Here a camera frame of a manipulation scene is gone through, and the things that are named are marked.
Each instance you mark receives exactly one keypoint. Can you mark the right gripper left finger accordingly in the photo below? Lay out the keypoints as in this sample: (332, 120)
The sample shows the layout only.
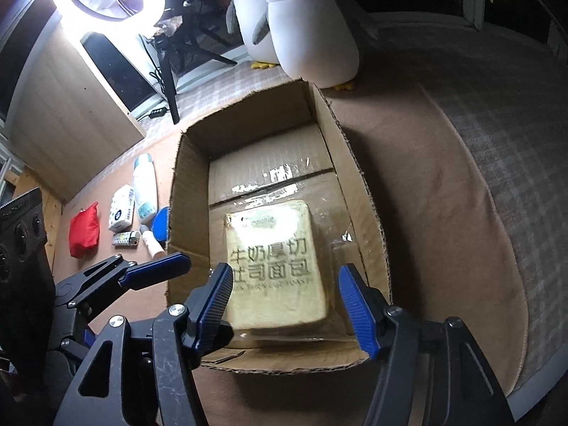
(140, 373)

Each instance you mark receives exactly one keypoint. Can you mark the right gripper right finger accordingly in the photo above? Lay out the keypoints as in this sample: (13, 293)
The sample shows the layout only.
(461, 386)

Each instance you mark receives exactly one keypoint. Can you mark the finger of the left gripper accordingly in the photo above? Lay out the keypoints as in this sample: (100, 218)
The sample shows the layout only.
(94, 289)

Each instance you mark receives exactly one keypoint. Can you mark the red fabric pouch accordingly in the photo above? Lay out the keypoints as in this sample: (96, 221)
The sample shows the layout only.
(84, 231)

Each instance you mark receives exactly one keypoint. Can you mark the small silver tube package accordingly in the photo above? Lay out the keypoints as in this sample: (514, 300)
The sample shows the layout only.
(126, 239)

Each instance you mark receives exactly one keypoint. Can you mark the small pink bottle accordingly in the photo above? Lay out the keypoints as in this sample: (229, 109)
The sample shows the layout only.
(154, 248)

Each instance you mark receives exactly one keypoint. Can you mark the white patterned tissue pack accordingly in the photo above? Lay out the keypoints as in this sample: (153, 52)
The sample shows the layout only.
(122, 209)

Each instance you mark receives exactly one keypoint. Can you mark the blue round cream jar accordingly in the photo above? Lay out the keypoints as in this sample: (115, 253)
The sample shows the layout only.
(160, 225)

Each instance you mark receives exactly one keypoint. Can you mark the white blue lotion bottle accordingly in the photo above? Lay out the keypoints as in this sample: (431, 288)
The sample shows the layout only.
(145, 187)

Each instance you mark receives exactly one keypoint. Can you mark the packaged toast bread loaf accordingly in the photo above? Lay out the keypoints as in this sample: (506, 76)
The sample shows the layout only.
(277, 279)

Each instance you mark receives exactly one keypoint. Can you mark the pine wood headboard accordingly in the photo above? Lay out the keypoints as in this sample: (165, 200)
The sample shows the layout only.
(51, 207)

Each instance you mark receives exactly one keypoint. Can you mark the light wood cabinet panel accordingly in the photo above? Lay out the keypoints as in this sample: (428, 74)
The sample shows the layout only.
(65, 121)

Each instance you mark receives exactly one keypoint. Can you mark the black power strip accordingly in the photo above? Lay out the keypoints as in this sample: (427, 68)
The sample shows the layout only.
(158, 113)

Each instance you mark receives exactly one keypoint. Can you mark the brown cardboard box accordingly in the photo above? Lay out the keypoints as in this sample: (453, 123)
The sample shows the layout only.
(270, 185)

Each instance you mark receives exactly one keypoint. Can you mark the large penguin plush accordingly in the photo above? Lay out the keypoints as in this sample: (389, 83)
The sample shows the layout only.
(245, 16)

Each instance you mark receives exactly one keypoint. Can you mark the small penguin plush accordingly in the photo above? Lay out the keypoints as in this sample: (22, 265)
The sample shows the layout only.
(312, 42)

